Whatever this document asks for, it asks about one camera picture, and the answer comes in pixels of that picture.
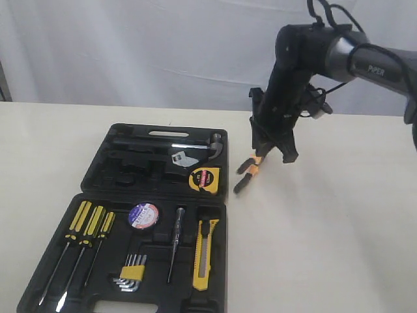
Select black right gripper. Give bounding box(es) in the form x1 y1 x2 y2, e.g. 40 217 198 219
248 87 298 163

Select orange black combination pliers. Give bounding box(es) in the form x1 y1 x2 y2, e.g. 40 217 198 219
233 155 264 194

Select yellow tape measure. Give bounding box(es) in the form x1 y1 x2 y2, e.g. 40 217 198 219
188 167 221 195

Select black electrical tape roll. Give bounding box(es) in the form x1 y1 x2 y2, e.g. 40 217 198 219
128 203 160 230

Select black plastic tool case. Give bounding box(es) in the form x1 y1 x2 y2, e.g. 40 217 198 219
17 123 229 312

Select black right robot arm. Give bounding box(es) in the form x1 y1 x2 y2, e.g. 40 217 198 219
249 24 416 163

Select steel claw hammer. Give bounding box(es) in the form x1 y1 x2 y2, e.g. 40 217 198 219
113 133 223 160

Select silver adjustable wrench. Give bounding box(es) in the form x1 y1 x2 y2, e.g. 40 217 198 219
171 151 199 168

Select white backdrop curtain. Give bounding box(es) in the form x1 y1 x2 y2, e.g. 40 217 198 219
0 0 417 117

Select voltage tester screwdriver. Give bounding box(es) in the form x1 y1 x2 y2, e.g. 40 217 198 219
167 207 185 284

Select yellow utility knife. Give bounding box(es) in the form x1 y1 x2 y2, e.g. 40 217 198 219
192 219 219 291

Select small yellow black screwdriver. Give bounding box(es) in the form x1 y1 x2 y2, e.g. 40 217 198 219
83 211 115 288

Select medium yellow black screwdriver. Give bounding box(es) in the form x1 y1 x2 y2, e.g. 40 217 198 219
55 205 106 312

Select large yellow black screwdriver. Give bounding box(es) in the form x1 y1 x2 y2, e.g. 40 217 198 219
38 200 92 306

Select hex key set yellow holder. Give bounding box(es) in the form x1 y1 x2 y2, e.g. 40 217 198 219
113 254 147 293

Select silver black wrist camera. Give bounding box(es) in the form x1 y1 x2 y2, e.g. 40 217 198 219
300 84 334 119

